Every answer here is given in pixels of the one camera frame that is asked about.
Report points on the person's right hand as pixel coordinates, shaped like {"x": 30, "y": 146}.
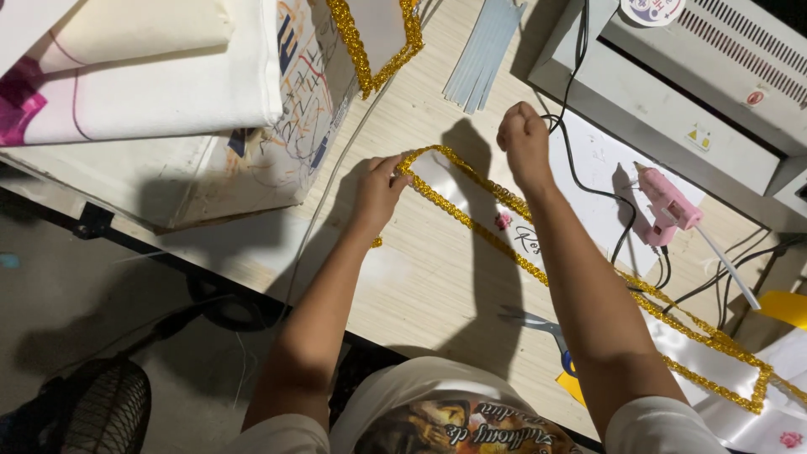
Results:
{"x": 528, "y": 148}

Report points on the person's left hand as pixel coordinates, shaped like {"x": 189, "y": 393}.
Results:
{"x": 375, "y": 198}

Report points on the person's right fingers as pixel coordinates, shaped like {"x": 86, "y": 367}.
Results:
{"x": 520, "y": 123}

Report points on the white sash with gold trim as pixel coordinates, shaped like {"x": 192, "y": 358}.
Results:
{"x": 372, "y": 31}
{"x": 706, "y": 362}

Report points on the bundle of clear glue sticks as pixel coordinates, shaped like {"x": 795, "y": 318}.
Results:
{"x": 482, "y": 53}

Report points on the white paper sheet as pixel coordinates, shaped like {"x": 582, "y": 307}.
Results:
{"x": 586, "y": 183}

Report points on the grey laminating machine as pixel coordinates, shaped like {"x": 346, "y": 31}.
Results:
{"x": 662, "y": 82}

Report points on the pink hot glue gun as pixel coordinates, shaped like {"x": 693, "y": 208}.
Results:
{"x": 662, "y": 205}

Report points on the round white sticker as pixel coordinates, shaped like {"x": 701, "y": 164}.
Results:
{"x": 652, "y": 9}

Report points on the clear glue stick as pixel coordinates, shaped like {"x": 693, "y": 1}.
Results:
{"x": 728, "y": 268}

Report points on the scribbled white cardboard box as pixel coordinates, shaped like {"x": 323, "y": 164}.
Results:
{"x": 265, "y": 157}

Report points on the yellow paper piece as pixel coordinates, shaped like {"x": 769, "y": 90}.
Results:
{"x": 785, "y": 309}
{"x": 570, "y": 388}

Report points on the person's white printed shirt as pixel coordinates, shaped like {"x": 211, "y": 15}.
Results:
{"x": 435, "y": 410}

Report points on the folded white fabric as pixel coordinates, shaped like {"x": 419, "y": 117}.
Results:
{"x": 164, "y": 94}

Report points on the white sash with pink rose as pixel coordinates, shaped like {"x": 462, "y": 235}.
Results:
{"x": 769, "y": 422}

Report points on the cream fabric roll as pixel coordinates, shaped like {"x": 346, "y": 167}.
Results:
{"x": 132, "y": 28}

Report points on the black fan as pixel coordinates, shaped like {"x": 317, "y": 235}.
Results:
{"x": 94, "y": 410}

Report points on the black table bracket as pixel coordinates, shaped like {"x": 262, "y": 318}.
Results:
{"x": 93, "y": 220}

